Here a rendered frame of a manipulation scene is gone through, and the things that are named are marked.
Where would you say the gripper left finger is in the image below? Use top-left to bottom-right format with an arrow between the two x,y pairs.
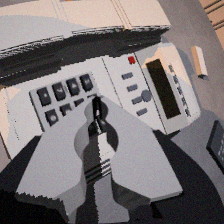
0,96 -> 98,224

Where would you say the beige telephone handset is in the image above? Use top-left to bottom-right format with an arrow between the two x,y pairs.
0,0 -> 171,72

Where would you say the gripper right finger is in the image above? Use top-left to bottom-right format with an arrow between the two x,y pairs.
98,95 -> 224,224

